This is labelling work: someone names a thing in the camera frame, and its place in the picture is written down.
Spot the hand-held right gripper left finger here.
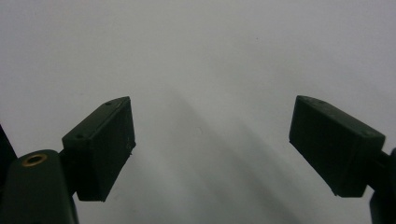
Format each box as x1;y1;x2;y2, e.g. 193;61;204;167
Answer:
61;95;137;203

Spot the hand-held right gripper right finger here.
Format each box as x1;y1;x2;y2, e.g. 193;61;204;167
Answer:
288;94;387;199

